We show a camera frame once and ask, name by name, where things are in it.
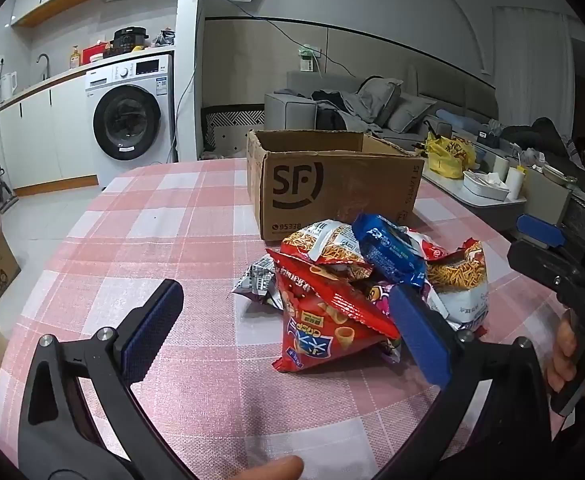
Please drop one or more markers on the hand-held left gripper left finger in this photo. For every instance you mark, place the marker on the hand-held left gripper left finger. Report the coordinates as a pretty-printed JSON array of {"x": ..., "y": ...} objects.
[{"x": 152, "y": 332}]

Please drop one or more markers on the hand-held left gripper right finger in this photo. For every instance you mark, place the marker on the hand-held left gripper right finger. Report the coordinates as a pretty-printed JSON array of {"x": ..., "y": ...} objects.
[{"x": 422, "y": 335}]

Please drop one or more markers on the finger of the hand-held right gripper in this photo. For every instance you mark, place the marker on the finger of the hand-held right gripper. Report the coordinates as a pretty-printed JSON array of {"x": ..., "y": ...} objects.
[
  {"x": 539, "y": 231},
  {"x": 539, "y": 262}
]

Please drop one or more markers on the pink purple snack packet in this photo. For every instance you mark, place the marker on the pink purple snack packet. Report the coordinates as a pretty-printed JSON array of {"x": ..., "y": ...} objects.
[{"x": 380, "y": 294}]

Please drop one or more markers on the noodle snack bag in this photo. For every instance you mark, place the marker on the noodle snack bag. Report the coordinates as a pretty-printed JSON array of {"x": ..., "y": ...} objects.
[
  {"x": 332, "y": 247},
  {"x": 457, "y": 272}
]

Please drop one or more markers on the red snack packet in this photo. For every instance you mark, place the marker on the red snack packet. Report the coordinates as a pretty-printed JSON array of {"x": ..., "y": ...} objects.
[{"x": 430, "y": 250}]

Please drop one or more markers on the blue cookie packet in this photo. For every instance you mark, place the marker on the blue cookie packet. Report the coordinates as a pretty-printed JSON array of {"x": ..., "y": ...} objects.
[{"x": 387, "y": 255}]

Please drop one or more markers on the red cone snack bag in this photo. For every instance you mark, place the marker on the red cone snack bag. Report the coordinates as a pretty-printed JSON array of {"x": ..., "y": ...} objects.
[{"x": 317, "y": 330}]

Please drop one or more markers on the silver snack packet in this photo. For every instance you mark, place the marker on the silver snack packet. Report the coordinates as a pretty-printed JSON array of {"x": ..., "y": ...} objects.
[{"x": 257, "y": 277}]

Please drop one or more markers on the brown cardboard box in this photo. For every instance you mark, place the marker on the brown cardboard box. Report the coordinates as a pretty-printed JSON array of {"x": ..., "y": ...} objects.
[{"x": 332, "y": 190}]

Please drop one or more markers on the person's right hand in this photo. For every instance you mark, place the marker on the person's right hand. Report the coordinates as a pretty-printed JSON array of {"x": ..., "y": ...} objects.
[{"x": 561, "y": 355}]

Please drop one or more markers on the person's left hand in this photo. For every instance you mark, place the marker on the person's left hand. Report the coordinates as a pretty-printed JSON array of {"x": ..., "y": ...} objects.
[{"x": 272, "y": 471}]

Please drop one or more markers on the white paper cup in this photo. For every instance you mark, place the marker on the white paper cup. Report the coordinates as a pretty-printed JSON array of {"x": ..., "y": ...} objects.
[{"x": 515, "y": 182}]

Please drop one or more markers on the white rectangular container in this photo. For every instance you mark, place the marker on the white rectangular container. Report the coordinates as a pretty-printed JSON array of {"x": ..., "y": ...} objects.
[{"x": 484, "y": 187}]

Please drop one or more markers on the dark clothing heap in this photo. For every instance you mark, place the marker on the dark clothing heap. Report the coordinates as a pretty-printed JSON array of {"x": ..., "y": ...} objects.
[{"x": 542, "y": 137}]

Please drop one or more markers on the pink checkered tablecloth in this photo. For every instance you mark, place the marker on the pink checkered tablecloth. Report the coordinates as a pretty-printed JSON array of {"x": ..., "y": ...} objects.
[{"x": 182, "y": 240}]

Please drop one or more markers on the white coffee table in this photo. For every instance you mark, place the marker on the white coffee table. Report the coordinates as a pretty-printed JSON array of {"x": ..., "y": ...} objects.
[{"x": 452, "y": 187}]

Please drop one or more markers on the yellow plastic bag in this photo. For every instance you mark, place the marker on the yellow plastic bag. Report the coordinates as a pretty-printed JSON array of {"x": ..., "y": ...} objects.
[{"x": 450, "y": 157}]

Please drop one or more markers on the white curtain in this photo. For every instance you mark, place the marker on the white curtain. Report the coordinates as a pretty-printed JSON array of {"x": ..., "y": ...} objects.
[{"x": 529, "y": 65}]

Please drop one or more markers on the grey pillow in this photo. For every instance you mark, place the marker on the grey pillow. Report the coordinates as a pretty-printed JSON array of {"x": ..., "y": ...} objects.
[
  {"x": 412, "y": 112},
  {"x": 380, "y": 100}
]

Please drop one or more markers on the floor mop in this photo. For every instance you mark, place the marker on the floor mop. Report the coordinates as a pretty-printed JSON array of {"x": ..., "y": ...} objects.
[{"x": 5, "y": 190}]

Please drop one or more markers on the white washing machine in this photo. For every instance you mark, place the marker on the white washing machine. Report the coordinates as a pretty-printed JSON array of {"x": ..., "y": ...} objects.
[{"x": 132, "y": 120}]

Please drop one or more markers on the black white patterned panel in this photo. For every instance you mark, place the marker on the black white patterned panel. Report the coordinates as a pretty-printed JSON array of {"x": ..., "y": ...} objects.
[{"x": 232, "y": 127}]

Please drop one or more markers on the pile of grey black clothes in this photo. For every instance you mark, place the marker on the pile of grey black clothes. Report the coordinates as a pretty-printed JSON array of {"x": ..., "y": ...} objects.
[{"x": 347, "y": 110}]

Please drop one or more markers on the white kitchen base cabinet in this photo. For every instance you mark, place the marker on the white kitchen base cabinet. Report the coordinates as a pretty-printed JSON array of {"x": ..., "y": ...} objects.
[{"x": 47, "y": 130}]

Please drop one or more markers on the grey sofa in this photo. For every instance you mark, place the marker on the grey sofa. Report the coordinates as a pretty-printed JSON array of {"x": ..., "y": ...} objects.
[{"x": 292, "y": 110}]

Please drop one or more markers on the yellow soap bottle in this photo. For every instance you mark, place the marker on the yellow soap bottle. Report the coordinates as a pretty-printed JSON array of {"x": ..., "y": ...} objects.
[{"x": 75, "y": 59}]

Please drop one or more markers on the white electric kettle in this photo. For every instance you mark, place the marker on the white electric kettle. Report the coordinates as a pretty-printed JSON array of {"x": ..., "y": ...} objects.
[{"x": 7, "y": 87}]

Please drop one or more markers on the red box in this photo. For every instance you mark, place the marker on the red box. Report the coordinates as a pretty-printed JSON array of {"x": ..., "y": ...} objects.
[{"x": 93, "y": 54}]

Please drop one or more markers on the kitchen faucet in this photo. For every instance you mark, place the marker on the kitchen faucet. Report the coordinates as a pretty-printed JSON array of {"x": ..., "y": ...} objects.
[{"x": 46, "y": 65}]

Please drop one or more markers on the black pressure cooker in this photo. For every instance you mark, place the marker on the black pressure cooker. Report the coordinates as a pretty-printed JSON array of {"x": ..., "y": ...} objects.
[{"x": 128, "y": 40}]

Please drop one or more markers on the dark crumpled bag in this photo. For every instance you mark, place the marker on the dark crumpled bag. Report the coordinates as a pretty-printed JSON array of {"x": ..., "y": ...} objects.
[{"x": 165, "y": 38}]

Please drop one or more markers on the wall socket with chargers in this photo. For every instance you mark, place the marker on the wall socket with chargers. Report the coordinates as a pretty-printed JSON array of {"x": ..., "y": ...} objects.
[{"x": 308, "y": 60}]

